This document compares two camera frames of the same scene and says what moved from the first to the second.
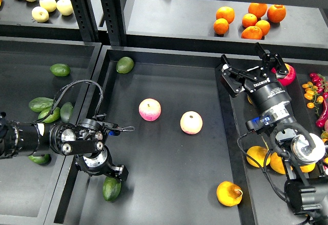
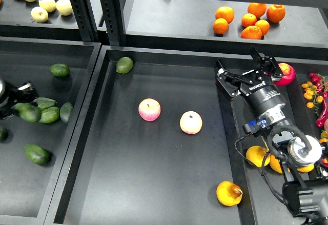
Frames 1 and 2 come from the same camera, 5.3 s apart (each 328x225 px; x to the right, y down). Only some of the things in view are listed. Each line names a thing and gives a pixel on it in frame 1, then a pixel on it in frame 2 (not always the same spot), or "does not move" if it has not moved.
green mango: [111, 188] → [27, 111]
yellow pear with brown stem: [229, 194] does not move
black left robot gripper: [99, 162] → [11, 95]
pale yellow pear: [39, 14] does not move
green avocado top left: [60, 69] does not move
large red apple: [289, 79] does not move
